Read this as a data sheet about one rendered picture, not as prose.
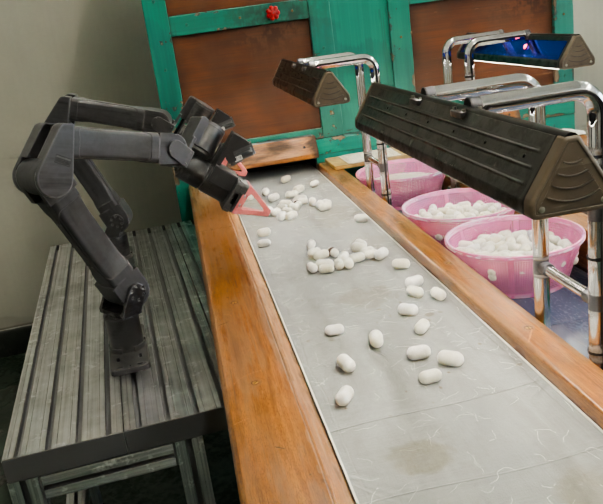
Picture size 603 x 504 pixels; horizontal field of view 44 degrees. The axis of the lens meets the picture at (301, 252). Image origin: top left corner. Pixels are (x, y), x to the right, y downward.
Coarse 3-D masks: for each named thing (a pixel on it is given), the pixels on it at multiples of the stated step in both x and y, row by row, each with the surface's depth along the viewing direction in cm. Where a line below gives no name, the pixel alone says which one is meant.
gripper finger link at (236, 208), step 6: (246, 192) 146; (252, 192) 147; (234, 198) 148; (240, 198) 147; (246, 198) 148; (258, 198) 148; (234, 204) 147; (240, 204) 147; (264, 204) 150; (234, 210) 147; (240, 210) 148; (246, 210) 148; (252, 210) 149; (258, 210) 150; (264, 210) 150; (270, 210) 151
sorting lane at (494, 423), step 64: (320, 192) 211; (256, 256) 162; (320, 320) 125; (384, 320) 121; (448, 320) 118; (320, 384) 104; (384, 384) 101; (448, 384) 99; (512, 384) 97; (384, 448) 87; (448, 448) 85; (512, 448) 84; (576, 448) 82
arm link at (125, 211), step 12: (84, 168) 185; (96, 168) 188; (84, 180) 186; (96, 180) 187; (96, 192) 187; (108, 192) 188; (96, 204) 188; (108, 204) 188; (120, 204) 188; (108, 216) 189; (132, 216) 196
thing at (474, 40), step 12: (456, 36) 194; (468, 36) 194; (480, 36) 180; (492, 36) 180; (504, 36) 181; (516, 36) 180; (528, 36) 181; (444, 48) 194; (468, 48) 180; (444, 60) 195; (468, 60) 181; (444, 72) 197; (468, 72) 182
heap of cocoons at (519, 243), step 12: (480, 240) 153; (492, 240) 152; (504, 240) 154; (516, 240) 151; (528, 240) 149; (552, 240) 149; (564, 240) 146; (468, 252) 147; (480, 252) 145; (492, 252) 148; (504, 252) 143; (516, 252) 143; (528, 252) 142; (564, 264) 136; (492, 276) 137; (528, 288) 139
